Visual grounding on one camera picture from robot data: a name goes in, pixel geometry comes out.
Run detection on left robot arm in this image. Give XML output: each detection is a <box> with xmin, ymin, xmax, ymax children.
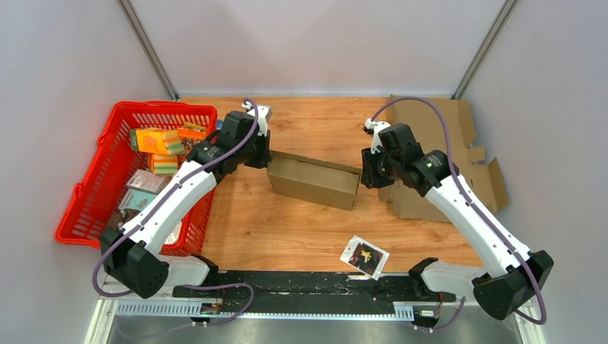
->
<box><xmin>93</xmin><ymin>100</ymin><xmax>272</xmax><ymax>299</ymax></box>

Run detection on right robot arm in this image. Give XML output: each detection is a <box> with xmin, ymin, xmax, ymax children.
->
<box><xmin>361</xmin><ymin>120</ymin><xmax>554</xmax><ymax>320</ymax></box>

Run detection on flat cardboard box stack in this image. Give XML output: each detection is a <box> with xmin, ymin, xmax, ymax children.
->
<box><xmin>378</xmin><ymin>94</ymin><xmax>509</xmax><ymax>224</ymax></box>

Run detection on orange snack packet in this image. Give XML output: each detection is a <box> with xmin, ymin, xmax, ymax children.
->
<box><xmin>177</xmin><ymin>122</ymin><xmax>206</xmax><ymax>140</ymax></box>

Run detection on orange sponge pack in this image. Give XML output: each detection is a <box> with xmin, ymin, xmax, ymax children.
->
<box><xmin>129</xmin><ymin>128</ymin><xmax>186</xmax><ymax>155</ymax></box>

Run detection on pink packaged item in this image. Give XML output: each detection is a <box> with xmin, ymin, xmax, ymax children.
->
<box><xmin>126</xmin><ymin>169</ymin><xmax>170</xmax><ymax>195</ymax></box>

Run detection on plastic bag with printed card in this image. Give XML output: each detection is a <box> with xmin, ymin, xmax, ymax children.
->
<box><xmin>340</xmin><ymin>235</ymin><xmax>390</xmax><ymax>280</ymax></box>

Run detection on teal packaged item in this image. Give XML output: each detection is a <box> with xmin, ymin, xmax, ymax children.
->
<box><xmin>118</xmin><ymin>189</ymin><xmax>156</xmax><ymax>211</ymax></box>

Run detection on white tape roll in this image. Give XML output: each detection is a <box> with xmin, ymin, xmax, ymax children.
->
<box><xmin>164</xmin><ymin>221</ymin><xmax>182</xmax><ymax>245</ymax></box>

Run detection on red plastic shopping basket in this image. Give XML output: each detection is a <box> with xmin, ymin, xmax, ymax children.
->
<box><xmin>54</xmin><ymin>101</ymin><xmax>218</xmax><ymax>249</ymax></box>

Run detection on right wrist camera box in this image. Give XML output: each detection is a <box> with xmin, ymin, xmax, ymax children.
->
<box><xmin>364</xmin><ymin>118</ymin><xmax>391</xmax><ymax>154</ymax></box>

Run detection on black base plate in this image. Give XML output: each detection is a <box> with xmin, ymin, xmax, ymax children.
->
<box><xmin>172</xmin><ymin>270</ymin><xmax>457</xmax><ymax>315</ymax></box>

